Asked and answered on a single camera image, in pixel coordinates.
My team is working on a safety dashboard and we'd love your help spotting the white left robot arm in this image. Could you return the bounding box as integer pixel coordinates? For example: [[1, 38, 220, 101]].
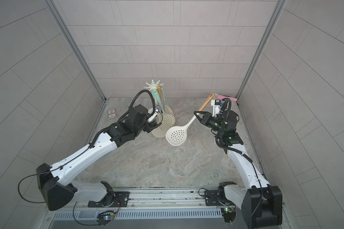
[[34, 89, 160, 211]]

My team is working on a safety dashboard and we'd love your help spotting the green circuit board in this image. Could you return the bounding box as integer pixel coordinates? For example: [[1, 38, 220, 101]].
[[221, 208, 237, 224], [96, 210, 115, 225]]

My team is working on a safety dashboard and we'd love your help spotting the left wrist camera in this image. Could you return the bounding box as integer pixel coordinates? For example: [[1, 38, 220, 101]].
[[147, 105, 163, 123]]

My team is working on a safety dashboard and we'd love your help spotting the pink toy microphone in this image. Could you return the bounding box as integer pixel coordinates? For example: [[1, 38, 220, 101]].
[[215, 94, 237, 102]]

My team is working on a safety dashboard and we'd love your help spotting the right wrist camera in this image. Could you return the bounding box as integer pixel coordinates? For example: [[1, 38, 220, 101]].
[[211, 100, 224, 117]]

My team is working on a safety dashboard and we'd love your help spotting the cream skimmer green handle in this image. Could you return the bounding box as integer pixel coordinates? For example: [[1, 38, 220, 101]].
[[152, 84, 165, 114]]

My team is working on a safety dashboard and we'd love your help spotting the cream utensil rack stand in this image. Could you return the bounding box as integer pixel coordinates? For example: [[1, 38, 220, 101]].
[[145, 80, 175, 138]]

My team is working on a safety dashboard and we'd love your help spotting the left green circuit board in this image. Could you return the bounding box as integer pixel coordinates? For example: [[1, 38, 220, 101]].
[[96, 210, 115, 225]]

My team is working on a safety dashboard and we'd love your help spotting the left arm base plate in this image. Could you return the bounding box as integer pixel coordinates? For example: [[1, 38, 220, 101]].
[[88, 191, 130, 208]]

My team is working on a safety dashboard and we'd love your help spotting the aluminium mounting rail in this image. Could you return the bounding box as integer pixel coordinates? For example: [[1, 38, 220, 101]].
[[45, 188, 242, 226]]

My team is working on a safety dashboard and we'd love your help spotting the small red white card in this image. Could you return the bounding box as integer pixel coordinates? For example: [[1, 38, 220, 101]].
[[107, 109, 117, 120]]

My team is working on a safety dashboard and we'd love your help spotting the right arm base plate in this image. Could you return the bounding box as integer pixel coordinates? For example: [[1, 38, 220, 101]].
[[203, 190, 225, 207]]

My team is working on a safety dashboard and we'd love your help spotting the right green circuit board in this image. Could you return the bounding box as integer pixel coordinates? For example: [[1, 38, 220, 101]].
[[221, 208, 237, 224]]

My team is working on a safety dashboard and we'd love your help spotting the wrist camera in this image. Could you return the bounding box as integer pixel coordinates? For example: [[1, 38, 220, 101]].
[[147, 105, 163, 123], [211, 100, 224, 117]]

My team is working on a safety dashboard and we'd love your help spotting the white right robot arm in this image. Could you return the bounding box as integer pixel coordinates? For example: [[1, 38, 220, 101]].
[[194, 111, 282, 229]]

